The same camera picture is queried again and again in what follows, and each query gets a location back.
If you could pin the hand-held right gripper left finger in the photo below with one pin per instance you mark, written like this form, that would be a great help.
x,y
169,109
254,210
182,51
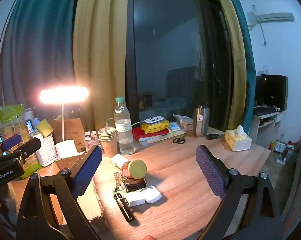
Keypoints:
x,y
86,172

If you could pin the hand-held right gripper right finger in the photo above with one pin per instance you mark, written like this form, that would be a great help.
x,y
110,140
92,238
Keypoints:
x,y
210,175

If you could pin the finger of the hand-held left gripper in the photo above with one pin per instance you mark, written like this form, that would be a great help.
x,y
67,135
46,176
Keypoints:
x,y
11,141
30,145

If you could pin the torn cardboard box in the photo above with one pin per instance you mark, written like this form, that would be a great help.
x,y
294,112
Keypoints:
x,y
90,200

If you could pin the pink jar with green lid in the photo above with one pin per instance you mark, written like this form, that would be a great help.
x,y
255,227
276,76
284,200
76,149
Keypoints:
x,y
138,169

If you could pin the black handheld tool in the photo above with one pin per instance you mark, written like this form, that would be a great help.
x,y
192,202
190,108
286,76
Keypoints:
x,y
125,211

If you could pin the white plug adapter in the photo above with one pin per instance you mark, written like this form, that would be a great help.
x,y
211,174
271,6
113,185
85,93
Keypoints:
x,y
135,200

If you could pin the white earbuds case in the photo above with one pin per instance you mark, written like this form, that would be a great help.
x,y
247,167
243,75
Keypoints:
x,y
151,194

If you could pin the white woven plastic basket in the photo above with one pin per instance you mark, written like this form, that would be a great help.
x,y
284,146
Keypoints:
x,y
48,150

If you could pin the yellow green sponge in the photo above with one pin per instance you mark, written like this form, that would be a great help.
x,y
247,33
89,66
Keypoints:
x,y
44,128

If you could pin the blue plastic wrapper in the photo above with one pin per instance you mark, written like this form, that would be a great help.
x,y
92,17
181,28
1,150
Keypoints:
x,y
37,123

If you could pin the green tissue paper pack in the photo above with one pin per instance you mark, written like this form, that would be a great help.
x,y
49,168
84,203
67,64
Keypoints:
x,y
9,113

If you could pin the glass cup with stickers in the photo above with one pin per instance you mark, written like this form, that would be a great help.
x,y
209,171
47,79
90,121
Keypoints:
x,y
91,140

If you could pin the clear plastic clip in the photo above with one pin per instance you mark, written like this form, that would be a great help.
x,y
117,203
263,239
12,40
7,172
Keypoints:
x,y
119,177

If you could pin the white plastic bottle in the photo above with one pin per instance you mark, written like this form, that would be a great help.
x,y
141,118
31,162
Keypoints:
x,y
119,160

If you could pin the stack of brown paper cups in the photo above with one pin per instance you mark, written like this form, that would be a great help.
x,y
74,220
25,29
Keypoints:
x,y
108,142

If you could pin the black car key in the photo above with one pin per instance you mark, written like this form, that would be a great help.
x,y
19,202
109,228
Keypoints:
x,y
211,136

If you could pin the brown cardboard lamp carton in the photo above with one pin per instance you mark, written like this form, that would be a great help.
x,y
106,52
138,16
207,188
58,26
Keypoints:
x,y
74,132

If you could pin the yellow tissue box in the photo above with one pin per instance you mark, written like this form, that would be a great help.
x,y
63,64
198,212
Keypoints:
x,y
236,140

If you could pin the black scissors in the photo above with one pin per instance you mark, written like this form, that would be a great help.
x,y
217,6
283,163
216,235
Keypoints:
x,y
178,140

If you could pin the dark brown bottle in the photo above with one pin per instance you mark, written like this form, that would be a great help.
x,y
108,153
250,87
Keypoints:
x,y
135,184

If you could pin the steel tumbler with tag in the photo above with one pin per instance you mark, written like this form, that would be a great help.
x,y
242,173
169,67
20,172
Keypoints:
x,y
200,122

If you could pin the clear plastic water bottle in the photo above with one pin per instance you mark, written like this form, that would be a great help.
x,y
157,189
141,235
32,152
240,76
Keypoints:
x,y
123,130

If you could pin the white small carton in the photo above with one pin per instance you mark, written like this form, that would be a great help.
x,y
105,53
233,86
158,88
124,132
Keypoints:
x,y
185,122

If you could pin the pale flat notebook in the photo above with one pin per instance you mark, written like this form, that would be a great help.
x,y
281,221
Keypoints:
x,y
165,137

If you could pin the white desk lamp base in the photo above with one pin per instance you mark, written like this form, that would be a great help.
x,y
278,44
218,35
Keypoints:
x,y
63,95

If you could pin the blue white small packet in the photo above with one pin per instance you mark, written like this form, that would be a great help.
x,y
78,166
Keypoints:
x,y
175,126

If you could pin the white computer desk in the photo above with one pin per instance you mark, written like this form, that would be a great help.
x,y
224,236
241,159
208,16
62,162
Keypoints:
x,y
255,130

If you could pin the yellow wet wipes packet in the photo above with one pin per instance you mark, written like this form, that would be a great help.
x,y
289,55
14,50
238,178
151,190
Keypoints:
x,y
155,128

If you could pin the white power bank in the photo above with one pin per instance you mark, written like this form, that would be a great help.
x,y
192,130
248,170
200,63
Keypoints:
x,y
154,119

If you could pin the narrow yellow curtain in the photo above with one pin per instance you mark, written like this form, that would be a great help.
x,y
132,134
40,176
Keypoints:
x,y
236,80

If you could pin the black computer monitor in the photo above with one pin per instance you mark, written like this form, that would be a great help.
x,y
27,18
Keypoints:
x,y
274,92

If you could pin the wide teal curtain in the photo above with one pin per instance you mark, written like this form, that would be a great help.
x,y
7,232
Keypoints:
x,y
40,30

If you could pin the wide yellow curtain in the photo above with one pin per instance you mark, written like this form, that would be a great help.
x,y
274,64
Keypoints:
x,y
100,42

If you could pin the dark glass sliding door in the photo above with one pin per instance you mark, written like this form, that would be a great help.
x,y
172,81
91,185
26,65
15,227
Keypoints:
x,y
170,55

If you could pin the narrow teal curtain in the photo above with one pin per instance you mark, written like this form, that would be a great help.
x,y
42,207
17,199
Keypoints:
x,y
240,17

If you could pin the white air conditioner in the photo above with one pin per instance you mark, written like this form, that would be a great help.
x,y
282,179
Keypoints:
x,y
275,17

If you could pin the white wall socket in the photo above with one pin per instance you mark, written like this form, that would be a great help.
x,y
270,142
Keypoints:
x,y
265,69

